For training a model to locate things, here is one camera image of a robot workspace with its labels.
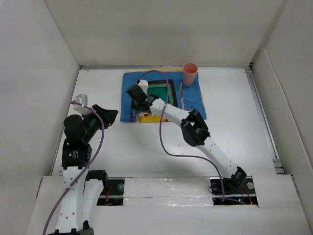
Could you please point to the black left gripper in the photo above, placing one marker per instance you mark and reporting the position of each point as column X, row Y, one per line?
column 109, row 114

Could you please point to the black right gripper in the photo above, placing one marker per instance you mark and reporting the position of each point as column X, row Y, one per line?
column 133, row 105

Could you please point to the green square plate dark rim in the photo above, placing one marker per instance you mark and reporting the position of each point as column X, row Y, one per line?
column 159, row 88

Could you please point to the pink handled table knife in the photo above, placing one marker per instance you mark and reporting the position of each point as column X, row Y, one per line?
column 181, row 98

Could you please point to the blue Pikachu placemat cloth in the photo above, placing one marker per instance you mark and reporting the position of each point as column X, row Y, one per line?
column 191, row 94

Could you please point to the pink plastic cup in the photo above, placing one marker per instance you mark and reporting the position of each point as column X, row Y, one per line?
column 190, row 71

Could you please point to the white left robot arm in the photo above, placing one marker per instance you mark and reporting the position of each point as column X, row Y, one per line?
column 82, row 185

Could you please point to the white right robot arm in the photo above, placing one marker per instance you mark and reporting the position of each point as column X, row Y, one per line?
column 194, row 131

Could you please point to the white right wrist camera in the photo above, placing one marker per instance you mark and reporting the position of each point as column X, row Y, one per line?
column 143, row 84

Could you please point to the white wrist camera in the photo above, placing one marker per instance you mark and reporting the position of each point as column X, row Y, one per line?
column 81, row 100
column 143, row 84

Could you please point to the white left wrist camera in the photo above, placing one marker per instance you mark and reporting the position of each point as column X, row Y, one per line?
column 81, row 100

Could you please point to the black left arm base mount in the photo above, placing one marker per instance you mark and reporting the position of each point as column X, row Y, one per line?
column 113, row 195

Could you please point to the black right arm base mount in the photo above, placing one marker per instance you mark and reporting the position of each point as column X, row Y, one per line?
column 244, row 195

